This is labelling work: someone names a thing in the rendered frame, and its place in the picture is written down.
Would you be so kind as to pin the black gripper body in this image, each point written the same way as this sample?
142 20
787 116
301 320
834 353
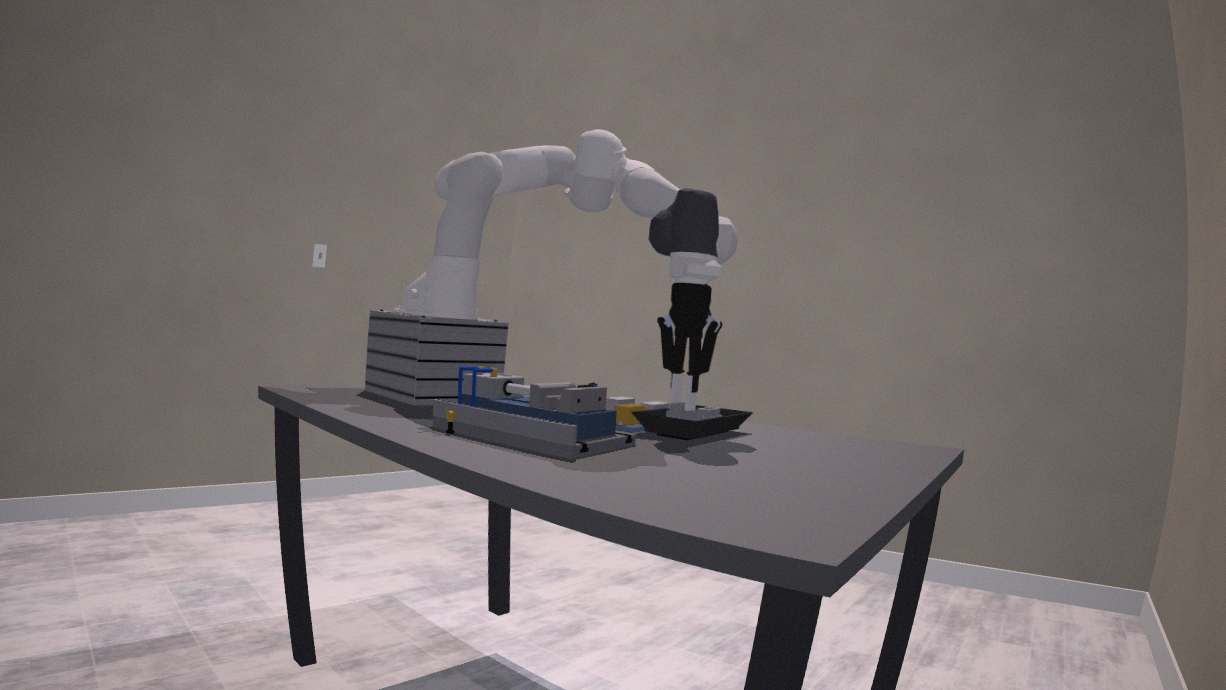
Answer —
689 298

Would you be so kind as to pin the orange-yellow rectangular block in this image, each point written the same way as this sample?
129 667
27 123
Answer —
624 413

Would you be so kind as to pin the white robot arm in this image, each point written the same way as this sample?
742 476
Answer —
448 289

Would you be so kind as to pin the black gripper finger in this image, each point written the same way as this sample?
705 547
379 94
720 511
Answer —
673 352
699 359

